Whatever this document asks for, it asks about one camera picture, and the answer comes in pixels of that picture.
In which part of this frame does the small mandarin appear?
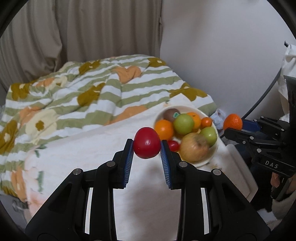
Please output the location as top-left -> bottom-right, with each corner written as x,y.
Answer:
223,113 -> 243,131
200,117 -> 212,129

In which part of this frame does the small mandarin back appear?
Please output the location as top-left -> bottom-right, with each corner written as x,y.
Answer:
200,117 -> 212,129

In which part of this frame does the black cable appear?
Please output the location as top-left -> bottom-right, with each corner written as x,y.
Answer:
240,69 -> 282,121

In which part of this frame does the large orange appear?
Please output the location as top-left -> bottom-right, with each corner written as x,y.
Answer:
154,119 -> 175,140
187,112 -> 201,132

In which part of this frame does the red cherry tomato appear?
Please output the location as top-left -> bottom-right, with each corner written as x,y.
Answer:
133,127 -> 161,159
167,140 -> 180,152

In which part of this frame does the green apple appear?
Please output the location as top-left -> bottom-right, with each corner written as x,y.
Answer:
173,113 -> 195,135
200,126 -> 217,147

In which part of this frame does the white plastic bag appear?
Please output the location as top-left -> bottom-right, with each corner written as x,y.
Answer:
210,109 -> 227,130

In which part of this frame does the red cherry tomato front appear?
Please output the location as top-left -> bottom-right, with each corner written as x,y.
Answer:
133,127 -> 161,159

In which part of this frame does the white floral table cloth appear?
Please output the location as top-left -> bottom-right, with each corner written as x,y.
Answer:
23,94 -> 228,241

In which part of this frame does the large yellowish apple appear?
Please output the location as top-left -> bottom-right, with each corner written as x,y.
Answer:
179,133 -> 210,163

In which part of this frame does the floral striped green blanket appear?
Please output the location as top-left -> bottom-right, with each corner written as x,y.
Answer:
1,55 -> 217,202

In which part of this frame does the brown kiwi with sticker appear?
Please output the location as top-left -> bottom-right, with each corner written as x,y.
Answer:
163,108 -> 180,122

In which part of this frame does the person right hand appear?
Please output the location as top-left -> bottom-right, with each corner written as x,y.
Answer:
270,173 -> 280,188

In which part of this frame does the red cherry tomato back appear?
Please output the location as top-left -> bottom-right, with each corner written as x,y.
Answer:
167,140 -> 180,152

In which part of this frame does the beige curtain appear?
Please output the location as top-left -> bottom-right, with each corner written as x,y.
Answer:
1,1 -> 162,89

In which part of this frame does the cream cartoon plate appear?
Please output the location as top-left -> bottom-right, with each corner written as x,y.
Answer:
154,105 -> 219,168

